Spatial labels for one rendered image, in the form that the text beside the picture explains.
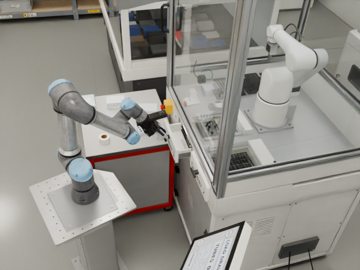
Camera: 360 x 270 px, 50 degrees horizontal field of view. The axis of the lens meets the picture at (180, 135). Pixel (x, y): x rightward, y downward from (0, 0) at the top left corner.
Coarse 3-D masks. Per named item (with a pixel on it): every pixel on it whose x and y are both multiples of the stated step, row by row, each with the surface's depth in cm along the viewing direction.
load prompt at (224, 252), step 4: (224, 240) 149; (228, 240) 147; (232, 240) 145; (224, 244) 147; (228, 244) 145; (224, 248) 145; (228, 248) 143; (220, 252) 145; (224, 252) 143; (228, 252) 141; (220, 256) 143; (224, 256) 141; (220, 260) 141; (224, 260) 139; (216, 264) 141; (220, 264) 139; (216, 268) 139; (220, 268) 137
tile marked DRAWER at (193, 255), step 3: (192, 252) 161; (195, 252) 159; (192, 255) 159; (195, 255) 157; (189, 258) 159; (192, 258) 157; (189, 261) 157; (192, 261) 155; (186, 264) 157; (189, 264) 155; (192, 264) 154; (186, 267) 155; (189, 267) 154
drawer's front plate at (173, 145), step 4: (164, 120) 237; (164, 124) 237; (168, 124) 234; (164, 128) 239; (168, 128) 231; (168, 132) 230; (172, 136) 226; (172, 140) 223; (168, 144) 236; (172, 144) 223; (176, 144) 221; (172, 148) 225; (176, 148) 218; (172, 152) 227; (176, 152) 218; (176, 156) 221; (176, 160) 223
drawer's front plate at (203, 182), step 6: (192, 156) 215; (192, 162) 217; (198, 162) 210; (198, 168) 207; (198, 174) 209; (204, 174) 204; (198, 180) 211; (204, 180) 200; (204, 186) 201; (204, 198) 205
